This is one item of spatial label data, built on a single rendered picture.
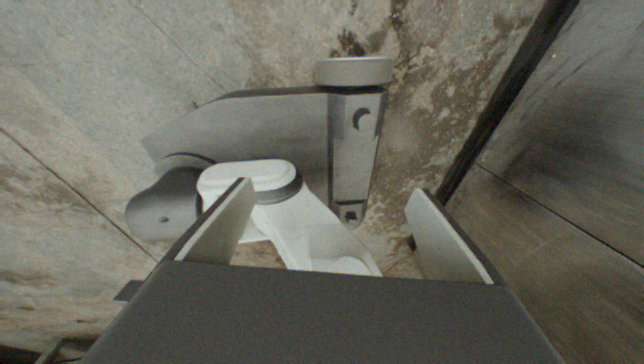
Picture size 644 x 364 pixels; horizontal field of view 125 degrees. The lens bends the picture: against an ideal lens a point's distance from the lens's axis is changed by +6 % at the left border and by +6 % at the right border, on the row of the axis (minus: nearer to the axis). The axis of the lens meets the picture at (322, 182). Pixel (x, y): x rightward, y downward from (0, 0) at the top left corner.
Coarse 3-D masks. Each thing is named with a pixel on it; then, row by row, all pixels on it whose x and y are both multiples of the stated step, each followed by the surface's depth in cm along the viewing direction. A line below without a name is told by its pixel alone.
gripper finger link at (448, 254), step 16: (416, 192) 10; (416, 208) 10; (432, 208) 9; (416, 224) 10; (432, 224) 8; (448, 224) 8; (416, 240) 10; (432, 240) 8; (448, 240) 7; (464, 240) 7; (432, 256) 8; (448, 256) 7; (464, 256) 6; (480, 256) 6; (432, 272) 8; (448, 272) 7; (464, 272) 6; (480, 272) 6; (496, 272) 6
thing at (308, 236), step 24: (264, 192) 36; (288, 192) 37; (264, 216) 34; (288, 216) 33; (312, 216) 33; (288, 240) 29; (312, 240) 26; (336, 240) 26; (288, 264) 32; (312, 264) 21; (336, 264) 20; (360, 264) 20
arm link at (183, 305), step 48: (144, 288) 4; (192, 288) 4; (240, 288) 4; (288, 288) 4; (336, 288) 4; (384, 288) 4; (432, 288) 4; (480, 288) 4; (144, 336) 3; (192, 336) 3; (240, 336) 3; (288, 336) 3; (336, 336) 3; (384, 336) 3; (432, 336) 3; (480, 336) 4; (528, 336) 4
